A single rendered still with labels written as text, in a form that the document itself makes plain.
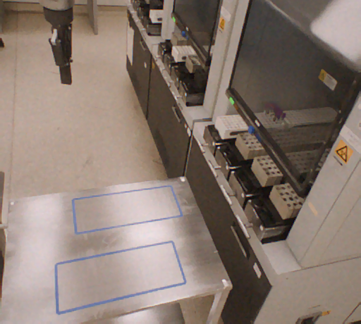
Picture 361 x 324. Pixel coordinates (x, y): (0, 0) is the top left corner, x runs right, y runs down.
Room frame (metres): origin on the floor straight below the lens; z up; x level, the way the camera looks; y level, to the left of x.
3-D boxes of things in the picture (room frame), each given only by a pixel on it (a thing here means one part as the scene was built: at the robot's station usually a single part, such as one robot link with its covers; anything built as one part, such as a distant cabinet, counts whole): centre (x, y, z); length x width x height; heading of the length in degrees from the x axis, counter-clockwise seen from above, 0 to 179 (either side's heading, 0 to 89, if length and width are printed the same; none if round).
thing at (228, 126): (1.36, -0.29, 0.83); 0.30 x 0.10 x 0.06; 113
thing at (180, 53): (2.01, -0.01, 0.83); 0.30 x 0.10 x 0.06; 113
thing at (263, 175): (1.04, -0.32, 0.85); 0.12 x 0.02 x 0.06; 23
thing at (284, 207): (0.90, -0.38, 0.85); 0.12 x 0.02 x 0.06; 22
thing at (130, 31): (2.89, 0.58, 0.43); 0.27 x 0.02 x 0.36; 23
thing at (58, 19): (0.96, 0.39, 1.35); 0.08 x 0.07 x 0.09; 1
